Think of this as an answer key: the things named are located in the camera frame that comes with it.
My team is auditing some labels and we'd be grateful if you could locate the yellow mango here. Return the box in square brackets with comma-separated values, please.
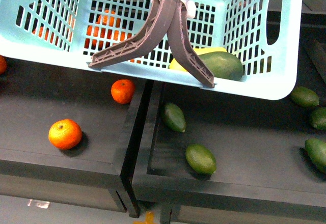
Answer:
[169, 47, 227, 72]

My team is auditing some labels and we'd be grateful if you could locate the orange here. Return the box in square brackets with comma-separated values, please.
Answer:
[111, 79, 135, 104]
[48, 119, 83, 150]

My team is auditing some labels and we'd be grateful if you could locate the brown basket handle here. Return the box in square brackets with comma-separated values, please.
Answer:
[89, 0, 214, 88]

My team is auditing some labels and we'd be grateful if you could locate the black display tray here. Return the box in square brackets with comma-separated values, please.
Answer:
[1, 58, 152, 217]
[131, 38, 326, 222]

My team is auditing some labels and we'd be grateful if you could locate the green avocado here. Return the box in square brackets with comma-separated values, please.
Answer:
[161, 102, 186, 133]
[305, 138, 325, 174]
[185, 144, 216, 175]
[309, 107, 326, 130]
[289, 86, 320, 108]
[199, 51, 243, 81]

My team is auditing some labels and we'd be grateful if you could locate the light blue plastic basket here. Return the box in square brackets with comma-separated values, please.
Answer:
[1, 0, 302, 100]

